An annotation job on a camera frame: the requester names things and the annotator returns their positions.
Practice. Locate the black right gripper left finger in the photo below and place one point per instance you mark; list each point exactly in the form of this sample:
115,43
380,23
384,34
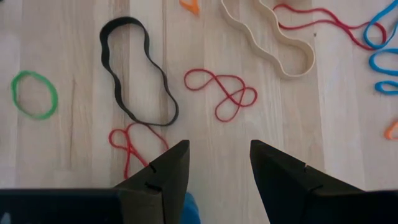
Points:
164,186

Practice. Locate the orange wide rubber band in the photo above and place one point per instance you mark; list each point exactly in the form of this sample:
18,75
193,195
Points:
192,7

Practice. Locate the small orange thin rubber band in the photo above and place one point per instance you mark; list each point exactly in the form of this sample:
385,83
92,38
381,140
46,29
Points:
388,133

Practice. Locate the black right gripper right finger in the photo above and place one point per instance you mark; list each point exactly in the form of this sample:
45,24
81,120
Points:
280,186

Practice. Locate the beige wide rubber band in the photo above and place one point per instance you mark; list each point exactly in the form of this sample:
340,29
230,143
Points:
311,56

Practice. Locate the green rubber band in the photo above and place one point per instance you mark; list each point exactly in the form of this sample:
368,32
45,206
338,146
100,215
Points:
13,88

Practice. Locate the teal plastic bin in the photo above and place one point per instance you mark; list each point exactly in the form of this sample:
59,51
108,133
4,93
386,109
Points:
190,211

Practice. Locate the long red thin rubber band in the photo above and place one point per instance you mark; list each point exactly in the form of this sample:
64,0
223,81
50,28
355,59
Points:
353,35

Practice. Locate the blue rubber band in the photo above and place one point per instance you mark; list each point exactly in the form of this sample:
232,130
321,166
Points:
372,62
366,34

